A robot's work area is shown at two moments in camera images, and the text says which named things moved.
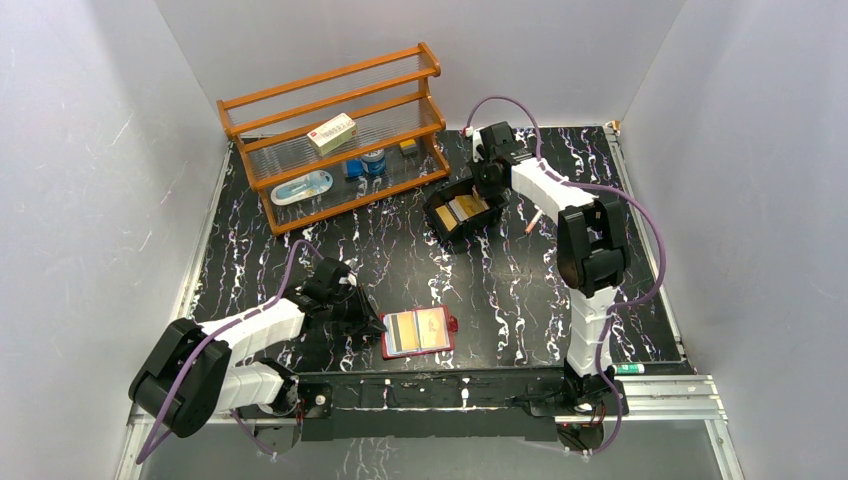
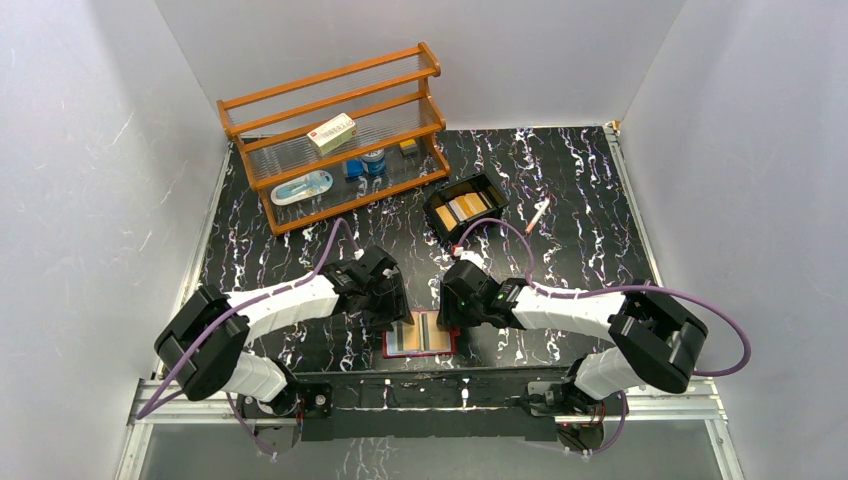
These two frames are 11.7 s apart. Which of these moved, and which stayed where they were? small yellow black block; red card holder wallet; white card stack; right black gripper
Moved: right black gripper
Stayed: red card holder wallet; white card stack; small yellow black block
